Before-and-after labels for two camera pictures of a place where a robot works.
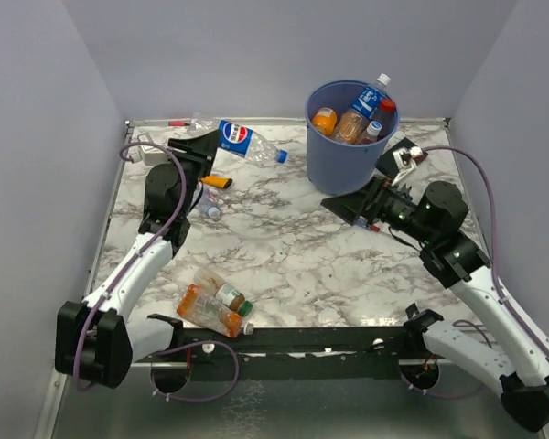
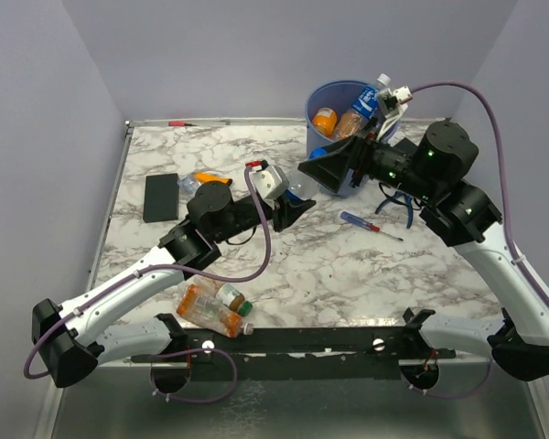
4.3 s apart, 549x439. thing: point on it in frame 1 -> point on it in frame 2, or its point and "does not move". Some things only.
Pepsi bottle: [237, 139] -> [302, 186]
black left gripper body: [194, 166] -> [278, 214]
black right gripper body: [392, 207] -> [382, 162]
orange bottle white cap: [197, 306] does not move
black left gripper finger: [205, 145] -> [293, 213]
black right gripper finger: [352, 206] -> [331, 168]
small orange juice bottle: [350, 126] does not move
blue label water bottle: [367, 102] does not move
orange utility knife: [217, 181] does not move
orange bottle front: [325, 121] does not move
